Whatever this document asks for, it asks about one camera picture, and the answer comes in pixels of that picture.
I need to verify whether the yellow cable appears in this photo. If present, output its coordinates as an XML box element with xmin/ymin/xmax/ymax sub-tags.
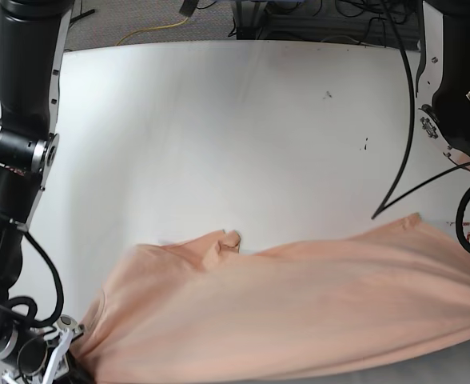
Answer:
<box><xmin>116</xmin><ymin>11</ymin><xmax>190</xmax><ymax>48</ymax></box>

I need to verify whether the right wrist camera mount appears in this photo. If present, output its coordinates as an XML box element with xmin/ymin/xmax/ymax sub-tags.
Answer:
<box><xmin>1</xmin><ymin>323</ymin><xmax>86</xmax><ymax>384</ymax></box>

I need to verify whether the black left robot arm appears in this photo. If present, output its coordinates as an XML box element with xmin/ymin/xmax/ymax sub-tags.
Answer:
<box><xmin>396</xmin><ymin>1</ymin><xmax>470</xmax><ymax>253</ymax></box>

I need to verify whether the peach T-shirt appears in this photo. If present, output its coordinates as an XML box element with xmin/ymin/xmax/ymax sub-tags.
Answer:
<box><xmin>71</xmin><ymin>214</ymin><xmax>470</xmax><ymax>383</ymax></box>

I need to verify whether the red tape rectangle marking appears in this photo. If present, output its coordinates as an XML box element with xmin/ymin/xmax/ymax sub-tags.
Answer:
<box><xmin>447</xmin><ymin>222</ymin><xmax>470</xmax><ymax>242</ymax></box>

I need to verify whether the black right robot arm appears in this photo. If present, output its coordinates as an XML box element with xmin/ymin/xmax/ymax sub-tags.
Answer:
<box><xmin>0</xmin><ymin>1</ymin><xmax>92</xmax><ymax>383</ymax></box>

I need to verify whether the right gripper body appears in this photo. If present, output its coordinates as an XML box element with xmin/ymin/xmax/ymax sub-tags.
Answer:
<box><xmin>0</xmin><ymin>327</ymin><xmax>57</xmax><ymax>378</ymax></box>

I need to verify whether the left table cable grommet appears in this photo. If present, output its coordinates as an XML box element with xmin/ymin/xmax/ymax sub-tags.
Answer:
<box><xmin>57</xmin><ymin>314</ymin><xmax>79</xmax><ymax>333</ymax></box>

